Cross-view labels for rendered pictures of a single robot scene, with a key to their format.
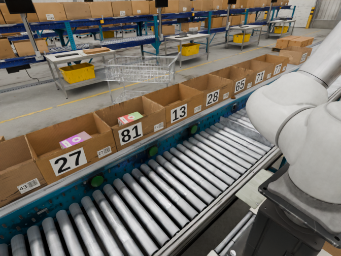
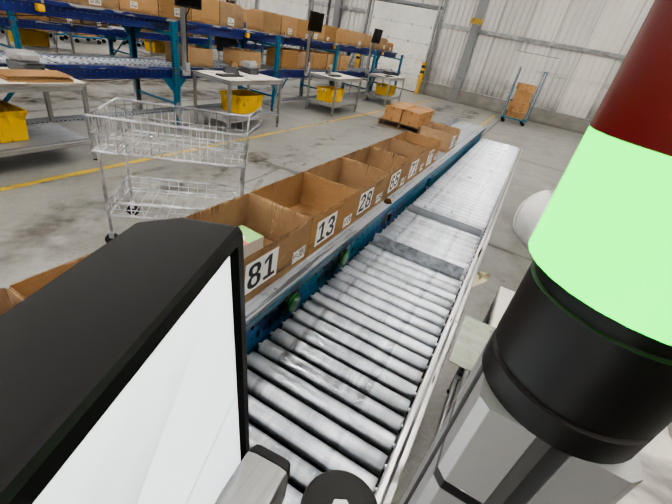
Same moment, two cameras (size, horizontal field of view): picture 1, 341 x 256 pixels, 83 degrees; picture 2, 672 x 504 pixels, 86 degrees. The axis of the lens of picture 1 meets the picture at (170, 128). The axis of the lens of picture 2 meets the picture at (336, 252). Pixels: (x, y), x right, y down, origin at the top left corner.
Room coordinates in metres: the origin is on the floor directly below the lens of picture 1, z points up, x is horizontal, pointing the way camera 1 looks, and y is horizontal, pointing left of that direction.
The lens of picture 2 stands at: (0.09, 0.48, 1.63)
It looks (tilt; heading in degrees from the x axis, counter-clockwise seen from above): 31 degrees down; 332
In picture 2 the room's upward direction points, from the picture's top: 12 degrees clockwise
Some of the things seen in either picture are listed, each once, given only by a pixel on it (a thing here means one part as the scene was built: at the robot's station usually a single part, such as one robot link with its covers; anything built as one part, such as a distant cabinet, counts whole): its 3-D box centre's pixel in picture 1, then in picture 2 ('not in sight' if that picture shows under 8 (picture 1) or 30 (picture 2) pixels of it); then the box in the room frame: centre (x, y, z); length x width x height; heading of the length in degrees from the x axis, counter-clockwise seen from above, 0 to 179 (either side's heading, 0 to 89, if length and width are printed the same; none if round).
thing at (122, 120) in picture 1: (131, 121); (236, 245); (1.21, 0.29, 0.92); 0.16 x 0.11 x 0.07; 125
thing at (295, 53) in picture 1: (294, 55); (439, 136); (2.90, -1.85, 0.96); 0.39 x 0.29 x 0.17; 130
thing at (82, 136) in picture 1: (77, 144); not in sight; (0.96, 0.58, 0.92); 0.16 x 0.11 x 0.07; 137
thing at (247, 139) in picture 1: (240, 136); (411, 266); (1.25, -0.56, 0.72); 0.52 x 0.05 x 0.05; 39
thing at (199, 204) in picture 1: (173, 182); (345, 356); (0.80, -0.01, 0.72); 0.52 x 0.05 x 0.05; 39
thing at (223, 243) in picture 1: (234, 230); not in sight; (0.48, -0.29, 0.74); 0.28 x 0.02 x 0.02; 129
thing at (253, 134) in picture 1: (243, 131); (415, 257); (1.27, -0.59, 0.76); 0.46 x 0.01 x 0.09; 39
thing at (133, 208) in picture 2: (145, 88); (186, 174); (2.91, 0.38, 0.52); 1.07 x 0.56 x 1.03; 78
